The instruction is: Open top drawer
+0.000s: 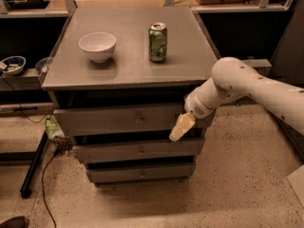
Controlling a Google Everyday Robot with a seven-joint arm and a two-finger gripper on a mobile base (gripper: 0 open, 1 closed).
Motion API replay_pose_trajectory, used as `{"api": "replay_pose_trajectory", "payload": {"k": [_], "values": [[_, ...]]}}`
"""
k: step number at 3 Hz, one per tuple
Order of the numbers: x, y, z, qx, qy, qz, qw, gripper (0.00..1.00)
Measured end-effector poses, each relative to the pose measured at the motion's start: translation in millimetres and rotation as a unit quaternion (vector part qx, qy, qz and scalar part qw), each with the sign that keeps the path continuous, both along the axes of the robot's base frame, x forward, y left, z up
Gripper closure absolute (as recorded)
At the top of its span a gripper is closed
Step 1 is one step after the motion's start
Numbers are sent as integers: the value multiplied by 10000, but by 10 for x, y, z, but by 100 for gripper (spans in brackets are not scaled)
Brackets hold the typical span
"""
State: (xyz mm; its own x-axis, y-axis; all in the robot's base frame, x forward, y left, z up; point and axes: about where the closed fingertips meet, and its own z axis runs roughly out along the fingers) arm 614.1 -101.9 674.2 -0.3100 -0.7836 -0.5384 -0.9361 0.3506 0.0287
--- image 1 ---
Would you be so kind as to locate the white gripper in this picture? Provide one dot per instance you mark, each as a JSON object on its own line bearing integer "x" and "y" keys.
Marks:
{"x": 196, "y": 105}

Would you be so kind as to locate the grey top drawer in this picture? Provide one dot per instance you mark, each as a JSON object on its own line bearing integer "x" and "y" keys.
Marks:
{"x": 118, "y": 118}

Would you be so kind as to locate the grey drawer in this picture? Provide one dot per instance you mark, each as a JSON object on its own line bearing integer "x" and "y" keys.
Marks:
{"x": 149, "y": 172}
{"x": 118, "y": 118}
{"x": 130, "y": 151}

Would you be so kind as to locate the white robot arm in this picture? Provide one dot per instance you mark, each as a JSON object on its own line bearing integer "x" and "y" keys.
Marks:
{"x": 232, "y": 79}

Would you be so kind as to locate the grey middle drawer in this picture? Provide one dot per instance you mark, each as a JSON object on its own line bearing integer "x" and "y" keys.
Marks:
{"x": 130, "y": 151}

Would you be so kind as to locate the grey drawer cabinet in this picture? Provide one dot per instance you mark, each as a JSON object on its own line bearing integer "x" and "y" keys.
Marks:
{"x": 128, "y": 77}

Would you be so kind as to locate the grey bottom drawer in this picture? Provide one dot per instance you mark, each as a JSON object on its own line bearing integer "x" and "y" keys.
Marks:
{"x": 149, "y": 172}

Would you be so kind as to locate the green soda can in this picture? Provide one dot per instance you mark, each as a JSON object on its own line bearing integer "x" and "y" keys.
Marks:
{"x": 157, "y": 42}

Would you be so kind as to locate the grey side shelf beam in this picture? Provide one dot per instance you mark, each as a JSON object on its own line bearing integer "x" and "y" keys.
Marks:
{"x": 262, "y": 66}

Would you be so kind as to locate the white ceramic bowl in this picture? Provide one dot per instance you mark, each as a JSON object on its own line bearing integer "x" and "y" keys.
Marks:
{"x": 98, "y": 46}

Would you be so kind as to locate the white floor board corner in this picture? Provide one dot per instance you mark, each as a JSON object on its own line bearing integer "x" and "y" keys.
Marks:
{"x": 296, "y": 180}

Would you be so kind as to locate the green snack bag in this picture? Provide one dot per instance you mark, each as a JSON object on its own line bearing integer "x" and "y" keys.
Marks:
{"x": 55, "y": 133}

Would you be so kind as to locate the small clear glass bowl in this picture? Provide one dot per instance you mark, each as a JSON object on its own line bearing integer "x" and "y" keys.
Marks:
{"x": 44, "y": 64}

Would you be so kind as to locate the grey left low shelf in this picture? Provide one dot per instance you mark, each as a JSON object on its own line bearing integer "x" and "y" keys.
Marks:
{"x": 27, "y": 80}

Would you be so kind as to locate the black metal floor bar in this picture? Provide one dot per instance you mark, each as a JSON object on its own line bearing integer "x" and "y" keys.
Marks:
{"x": 25, "y": 188}

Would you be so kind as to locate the blue patterned bowl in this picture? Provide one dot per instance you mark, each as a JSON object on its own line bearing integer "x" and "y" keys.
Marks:
{"x": 13, "y": 65}

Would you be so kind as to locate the brown shoe tip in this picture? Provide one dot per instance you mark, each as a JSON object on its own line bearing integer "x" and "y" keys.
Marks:
{"x": 16, "y": 222}

